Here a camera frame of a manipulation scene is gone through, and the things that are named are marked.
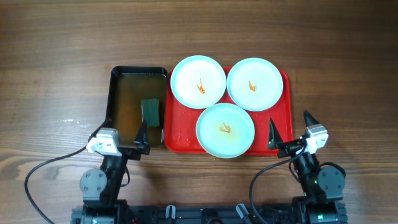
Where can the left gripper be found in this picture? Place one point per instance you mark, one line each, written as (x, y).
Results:
(142, 144)

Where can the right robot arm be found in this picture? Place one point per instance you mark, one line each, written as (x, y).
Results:
(322, 184)

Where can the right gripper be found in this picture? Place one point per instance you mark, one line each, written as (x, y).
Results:
(275, 142)

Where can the light blue plate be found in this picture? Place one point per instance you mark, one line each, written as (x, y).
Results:
(198, 82)
(225, 130)
(254, 84)

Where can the green yellow sponge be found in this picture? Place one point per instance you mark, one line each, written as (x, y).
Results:
(150, 112)

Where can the light blue plate bottom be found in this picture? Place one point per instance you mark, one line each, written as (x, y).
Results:
(225, 130)

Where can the red plastic tray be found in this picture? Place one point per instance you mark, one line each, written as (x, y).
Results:
(180, 124)

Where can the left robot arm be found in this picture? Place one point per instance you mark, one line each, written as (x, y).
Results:
(100, 187)

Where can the black water tray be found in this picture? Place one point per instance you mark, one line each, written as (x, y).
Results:
(128, 87)

